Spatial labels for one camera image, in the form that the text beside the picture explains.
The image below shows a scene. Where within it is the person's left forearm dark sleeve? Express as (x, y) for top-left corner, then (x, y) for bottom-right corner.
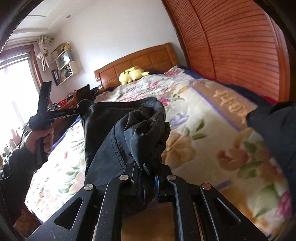
(1, 143), (40, 225)

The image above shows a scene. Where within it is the wooden chair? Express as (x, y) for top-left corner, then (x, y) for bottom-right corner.
(73, 84), (93, 108)

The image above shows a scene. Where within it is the white wall shelf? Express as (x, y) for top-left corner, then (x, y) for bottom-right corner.
(51, 42), (80, 86)

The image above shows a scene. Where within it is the long wooden desk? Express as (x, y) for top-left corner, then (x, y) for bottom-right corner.
(52, 98), (77, 144)

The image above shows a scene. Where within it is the wooden louvered wardrobe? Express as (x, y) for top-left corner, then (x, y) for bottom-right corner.
(163, 0), (290, 101)

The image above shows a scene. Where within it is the window with wooden frame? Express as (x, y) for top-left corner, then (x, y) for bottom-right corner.
(1, 45), (40, 154)

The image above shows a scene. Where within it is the floral bed blanket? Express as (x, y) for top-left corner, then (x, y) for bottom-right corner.
(25, 67), (291, 240)

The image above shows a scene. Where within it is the person's left hand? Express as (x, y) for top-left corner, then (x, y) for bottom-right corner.
(24, 127), (54, 154)

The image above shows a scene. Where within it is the dark garment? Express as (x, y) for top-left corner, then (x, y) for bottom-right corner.
(246, 101), (296, 213)

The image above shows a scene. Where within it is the yellow plush toy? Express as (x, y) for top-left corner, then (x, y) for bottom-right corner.
(118, 66), (149, 85)

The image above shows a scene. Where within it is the wooden bed headboard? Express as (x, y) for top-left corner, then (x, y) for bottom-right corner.
(94, 43), (179, 89)

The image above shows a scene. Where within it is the black jacket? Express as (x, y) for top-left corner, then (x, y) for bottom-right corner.
(78, 97), (171, 218)

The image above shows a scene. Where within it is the tied beige curtain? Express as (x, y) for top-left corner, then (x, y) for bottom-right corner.
(37, 35), (54, 71)

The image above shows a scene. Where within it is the red bowl on desk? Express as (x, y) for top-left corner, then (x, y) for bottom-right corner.
(58, 99), (67, 106)

